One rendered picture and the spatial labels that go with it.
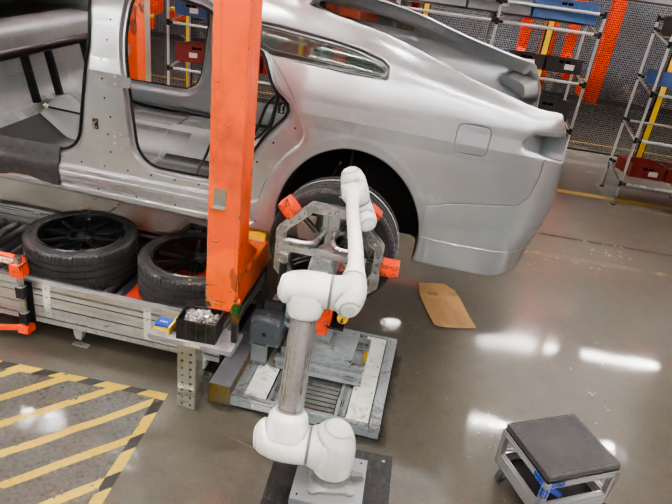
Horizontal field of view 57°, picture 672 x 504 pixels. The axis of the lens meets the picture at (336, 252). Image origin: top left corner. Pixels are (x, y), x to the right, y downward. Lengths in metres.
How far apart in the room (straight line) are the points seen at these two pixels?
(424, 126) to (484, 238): 0.68
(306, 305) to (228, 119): 0.96
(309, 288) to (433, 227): 1.24
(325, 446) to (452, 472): 1.03
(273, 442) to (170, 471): 0.81
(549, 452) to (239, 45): 2.23
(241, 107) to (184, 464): 1.67
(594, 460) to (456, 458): 0.67
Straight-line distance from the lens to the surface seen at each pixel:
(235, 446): 3.22
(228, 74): 2.74
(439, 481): 3.24
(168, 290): 3.52
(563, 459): 3.08
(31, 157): 4.05
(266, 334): 3.39
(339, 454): 2.43
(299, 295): 2.24
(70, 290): 3.70
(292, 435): 2.43
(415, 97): 3.13
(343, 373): 3.45
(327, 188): 3.05
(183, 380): 3.31
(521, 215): 3.31
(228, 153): 2.83
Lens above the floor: 2.30
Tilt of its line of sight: 27 degrees down
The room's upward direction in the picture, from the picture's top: 8 degrees clockwise
